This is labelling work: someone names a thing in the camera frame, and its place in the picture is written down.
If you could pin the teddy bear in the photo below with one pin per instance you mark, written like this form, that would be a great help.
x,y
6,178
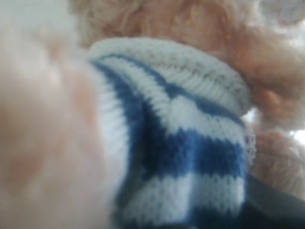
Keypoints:
x,y
144,129

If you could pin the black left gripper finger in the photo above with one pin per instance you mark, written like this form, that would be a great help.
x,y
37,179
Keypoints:
x,y
269,208

